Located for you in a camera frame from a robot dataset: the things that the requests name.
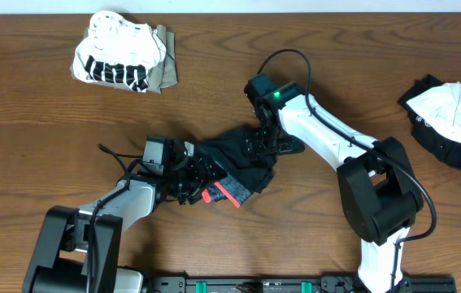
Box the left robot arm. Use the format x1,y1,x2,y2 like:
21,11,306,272
22,137,227,292

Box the black pants with red waistband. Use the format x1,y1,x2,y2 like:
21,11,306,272
198,125,277,208

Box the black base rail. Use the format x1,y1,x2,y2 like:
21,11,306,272
140,274,458,293

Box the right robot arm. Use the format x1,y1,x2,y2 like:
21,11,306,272
244,73,424,292

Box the white shirt with black print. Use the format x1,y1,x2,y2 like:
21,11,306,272
73,11,165,76

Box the black and white garment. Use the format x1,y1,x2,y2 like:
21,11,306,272
398,75,461,171

